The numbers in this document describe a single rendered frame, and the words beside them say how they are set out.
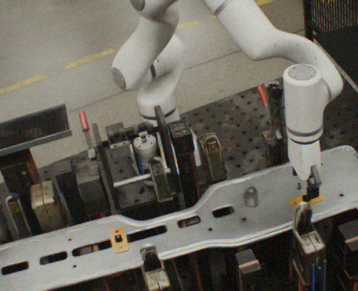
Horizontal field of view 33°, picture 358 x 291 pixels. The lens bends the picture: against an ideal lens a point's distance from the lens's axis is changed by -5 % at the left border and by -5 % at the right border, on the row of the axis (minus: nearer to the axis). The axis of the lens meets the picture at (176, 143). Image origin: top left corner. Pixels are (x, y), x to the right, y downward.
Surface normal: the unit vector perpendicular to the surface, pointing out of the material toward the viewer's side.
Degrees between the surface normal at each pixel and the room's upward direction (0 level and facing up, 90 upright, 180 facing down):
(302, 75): 2
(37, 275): 0
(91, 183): 90
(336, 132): 0
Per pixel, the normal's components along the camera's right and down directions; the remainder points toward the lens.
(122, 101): -0.15, -0.77
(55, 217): 0.24, 0.58
